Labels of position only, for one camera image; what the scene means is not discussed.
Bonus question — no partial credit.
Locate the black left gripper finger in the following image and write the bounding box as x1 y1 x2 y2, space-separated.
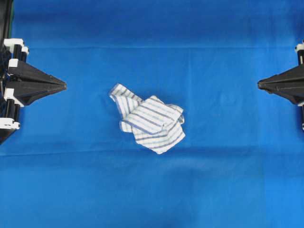
8 59 66 86
4 82 67 107

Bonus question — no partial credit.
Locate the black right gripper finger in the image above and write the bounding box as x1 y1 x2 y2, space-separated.
257 66 301 88
258 83 304 105

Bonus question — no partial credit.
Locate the blue table cloth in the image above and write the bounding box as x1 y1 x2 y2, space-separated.
0 0 304 228

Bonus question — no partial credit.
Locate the black frame post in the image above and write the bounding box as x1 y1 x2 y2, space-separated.
0 0 14 50

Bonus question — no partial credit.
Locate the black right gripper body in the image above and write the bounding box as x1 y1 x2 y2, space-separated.
295 40 304 130

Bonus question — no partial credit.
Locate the white blue striped towel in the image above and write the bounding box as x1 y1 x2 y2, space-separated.
109 84 185 154

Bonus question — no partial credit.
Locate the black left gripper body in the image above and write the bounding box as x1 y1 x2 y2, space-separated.
0 38 29 130

